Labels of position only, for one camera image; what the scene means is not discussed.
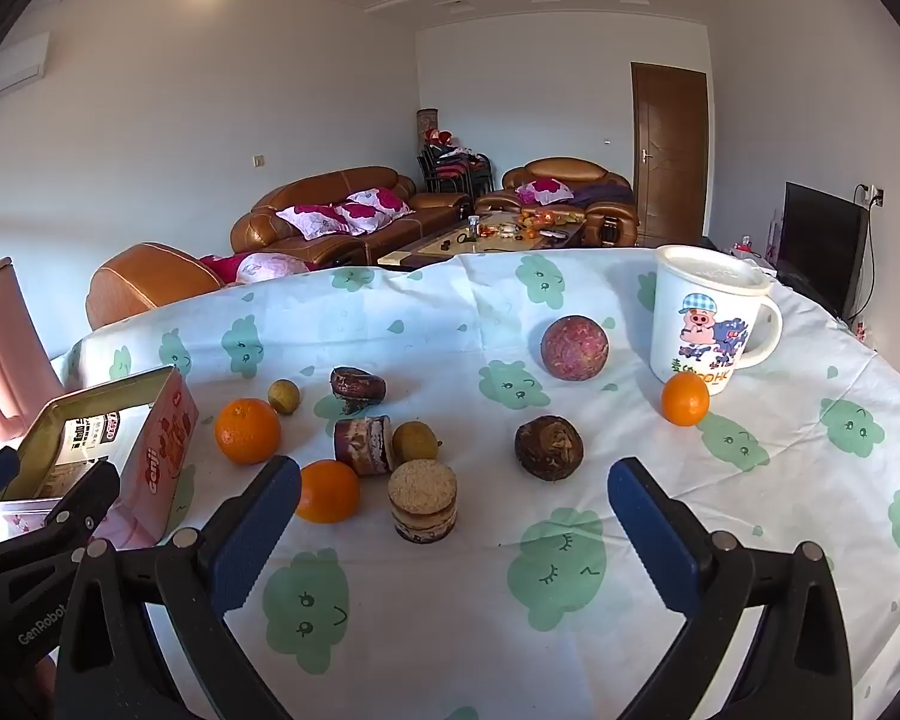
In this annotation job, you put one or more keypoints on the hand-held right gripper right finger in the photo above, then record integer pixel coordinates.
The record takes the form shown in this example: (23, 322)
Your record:
(656, 536)

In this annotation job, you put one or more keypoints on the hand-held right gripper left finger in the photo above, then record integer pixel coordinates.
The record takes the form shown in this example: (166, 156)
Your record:
(255, 540)

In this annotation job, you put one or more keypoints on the pink tin box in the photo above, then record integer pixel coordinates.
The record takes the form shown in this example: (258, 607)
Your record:
(161, 450)

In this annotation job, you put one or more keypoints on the large orange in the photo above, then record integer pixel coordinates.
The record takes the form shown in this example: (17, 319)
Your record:
(247, 431)

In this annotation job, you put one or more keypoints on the purple passion fruit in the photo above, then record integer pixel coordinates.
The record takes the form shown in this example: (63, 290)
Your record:
(574, 346)

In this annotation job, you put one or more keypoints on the medium orange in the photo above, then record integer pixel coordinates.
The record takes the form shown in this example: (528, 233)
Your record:
(328, 493)

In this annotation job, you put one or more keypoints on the pink kettle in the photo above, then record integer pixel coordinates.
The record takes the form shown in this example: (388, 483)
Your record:
(4, 345)

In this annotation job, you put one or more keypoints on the brown round fruit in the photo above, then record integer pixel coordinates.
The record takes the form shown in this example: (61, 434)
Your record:
(549, 448)

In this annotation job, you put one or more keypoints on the small orange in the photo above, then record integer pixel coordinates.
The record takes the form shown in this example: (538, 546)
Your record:
(685, 399)

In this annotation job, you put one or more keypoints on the chocolate cream cake roll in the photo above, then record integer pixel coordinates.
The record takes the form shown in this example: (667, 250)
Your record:
(364, 446)

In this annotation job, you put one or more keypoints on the small round yellow-green fruit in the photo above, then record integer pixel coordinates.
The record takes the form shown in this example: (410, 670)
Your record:
(284, 396)

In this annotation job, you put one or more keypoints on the round layered biscuit cake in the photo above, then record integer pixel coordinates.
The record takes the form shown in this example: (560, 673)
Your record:
(422, 501)

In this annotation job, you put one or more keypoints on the small brown fruit on cloth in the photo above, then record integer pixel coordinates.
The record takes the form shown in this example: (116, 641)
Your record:
(356, 388)

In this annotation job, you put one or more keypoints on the oval yellow-green fruit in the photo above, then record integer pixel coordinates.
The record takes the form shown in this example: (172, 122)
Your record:
(415, 441)

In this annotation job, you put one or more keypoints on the white cartoon mug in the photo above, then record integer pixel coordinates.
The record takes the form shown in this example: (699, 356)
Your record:
(709, 337)

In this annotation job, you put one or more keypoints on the white green cloud tablecloth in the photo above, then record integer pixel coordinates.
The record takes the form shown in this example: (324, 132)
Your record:
(450, 615)

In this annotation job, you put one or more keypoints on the brown leather armchair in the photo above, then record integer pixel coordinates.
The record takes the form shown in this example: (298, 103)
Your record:
(562, 169)
(150, 277)

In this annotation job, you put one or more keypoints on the floral pink white pillow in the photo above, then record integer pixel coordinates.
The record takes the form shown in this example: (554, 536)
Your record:
(311, 221)
(544, 191)
(381, 201)
(364, 217)

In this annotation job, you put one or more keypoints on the black television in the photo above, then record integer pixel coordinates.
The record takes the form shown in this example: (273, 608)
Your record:
(821, 247)

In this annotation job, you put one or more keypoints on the wooden coffee table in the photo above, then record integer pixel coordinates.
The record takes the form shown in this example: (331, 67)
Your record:
(427, 247)

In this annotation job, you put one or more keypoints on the purple cloth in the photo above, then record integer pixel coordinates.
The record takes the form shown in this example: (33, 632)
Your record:
(600, 193)

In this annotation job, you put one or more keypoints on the long brown leather sofa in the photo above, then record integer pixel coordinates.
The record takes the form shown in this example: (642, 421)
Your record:
(322, 191)

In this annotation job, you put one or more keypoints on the brown wooden door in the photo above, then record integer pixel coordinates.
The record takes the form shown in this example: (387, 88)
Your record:
(667, 165)

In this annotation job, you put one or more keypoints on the white air conditioner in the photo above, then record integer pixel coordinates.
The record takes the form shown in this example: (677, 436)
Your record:
(15, 64)

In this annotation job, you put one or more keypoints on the stacked dark chairs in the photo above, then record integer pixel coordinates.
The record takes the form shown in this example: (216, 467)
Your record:
(450, 172)

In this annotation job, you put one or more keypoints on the red plush item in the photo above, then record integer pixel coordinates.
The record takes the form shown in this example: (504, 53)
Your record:
(441, 136)

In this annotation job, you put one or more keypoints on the tall patterned roll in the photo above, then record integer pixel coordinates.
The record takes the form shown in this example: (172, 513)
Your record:
(427, 124)

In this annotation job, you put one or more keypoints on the white wall socket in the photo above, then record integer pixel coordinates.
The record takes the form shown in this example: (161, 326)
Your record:
(875, 195)

